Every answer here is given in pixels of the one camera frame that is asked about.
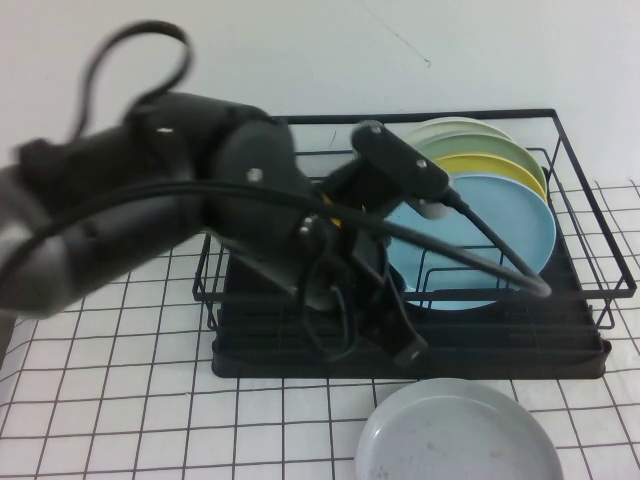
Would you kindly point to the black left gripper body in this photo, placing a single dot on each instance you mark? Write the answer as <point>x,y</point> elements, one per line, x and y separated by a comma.
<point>362,195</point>

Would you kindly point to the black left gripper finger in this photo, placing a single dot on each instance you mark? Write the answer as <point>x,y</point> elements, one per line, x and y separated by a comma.
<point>362,320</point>
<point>400,325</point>

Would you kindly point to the grey plate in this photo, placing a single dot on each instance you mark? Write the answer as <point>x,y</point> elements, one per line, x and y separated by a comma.
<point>450,435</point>

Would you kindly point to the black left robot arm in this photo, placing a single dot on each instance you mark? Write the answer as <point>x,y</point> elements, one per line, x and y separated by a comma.
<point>125,165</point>

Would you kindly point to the pale white-green plate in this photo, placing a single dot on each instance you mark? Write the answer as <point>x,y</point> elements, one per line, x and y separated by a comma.
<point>450,125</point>

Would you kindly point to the green plate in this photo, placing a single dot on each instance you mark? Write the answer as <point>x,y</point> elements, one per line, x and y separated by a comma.
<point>480,147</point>

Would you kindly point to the yellow plate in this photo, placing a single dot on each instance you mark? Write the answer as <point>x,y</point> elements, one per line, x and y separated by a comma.
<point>490,165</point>

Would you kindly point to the blue plate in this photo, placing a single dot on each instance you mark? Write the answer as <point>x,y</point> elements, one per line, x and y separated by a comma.
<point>500,225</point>

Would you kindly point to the black plastic drip tray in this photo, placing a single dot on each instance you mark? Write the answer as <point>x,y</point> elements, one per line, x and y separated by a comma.
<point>500,345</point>

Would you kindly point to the white black-grid tablecloth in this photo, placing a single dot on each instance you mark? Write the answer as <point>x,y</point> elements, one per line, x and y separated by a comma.
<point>125,400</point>

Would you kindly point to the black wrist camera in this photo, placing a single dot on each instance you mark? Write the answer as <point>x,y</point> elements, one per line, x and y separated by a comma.
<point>400,157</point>

